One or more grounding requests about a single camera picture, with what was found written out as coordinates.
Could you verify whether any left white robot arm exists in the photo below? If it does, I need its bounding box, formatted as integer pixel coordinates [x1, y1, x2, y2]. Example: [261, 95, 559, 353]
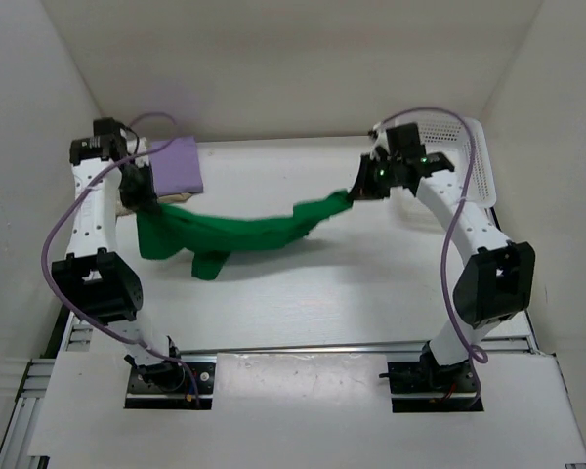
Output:
[42, 117, 182, 380]

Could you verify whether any purple t shirt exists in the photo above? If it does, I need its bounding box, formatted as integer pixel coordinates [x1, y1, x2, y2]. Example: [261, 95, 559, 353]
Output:
[149, 137, 204, 197]

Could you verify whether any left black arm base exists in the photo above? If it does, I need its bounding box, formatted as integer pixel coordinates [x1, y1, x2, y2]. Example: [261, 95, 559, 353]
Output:
[124, 355, 216, 410]

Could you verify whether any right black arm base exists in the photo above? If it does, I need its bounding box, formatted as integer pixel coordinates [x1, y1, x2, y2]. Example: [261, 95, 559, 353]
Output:
[379, 362, 484, 413]

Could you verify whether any aluminium frame rail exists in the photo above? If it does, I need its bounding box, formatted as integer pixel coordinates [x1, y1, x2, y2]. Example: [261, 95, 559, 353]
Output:
[0, 312, 93, 468]

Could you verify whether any front aluminium table rail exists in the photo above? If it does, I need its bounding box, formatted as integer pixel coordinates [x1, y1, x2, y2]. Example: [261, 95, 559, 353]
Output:
[182, 337, 535, 356]

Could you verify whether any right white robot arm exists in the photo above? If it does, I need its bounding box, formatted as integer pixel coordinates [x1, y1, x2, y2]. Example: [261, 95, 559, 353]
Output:
[350, 119, 535, 368]

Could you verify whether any green t shirt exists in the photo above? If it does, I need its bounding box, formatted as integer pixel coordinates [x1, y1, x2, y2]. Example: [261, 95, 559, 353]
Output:
[136, 190, 353, 281]

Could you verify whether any beige t shirt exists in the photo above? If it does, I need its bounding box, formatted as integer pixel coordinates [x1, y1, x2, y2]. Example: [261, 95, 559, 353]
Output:
[115, 192, 192, 217]

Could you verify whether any white plastic basket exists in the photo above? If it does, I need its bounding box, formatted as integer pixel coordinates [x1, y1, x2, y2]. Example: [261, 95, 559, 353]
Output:
[393, 111, 497, 210]

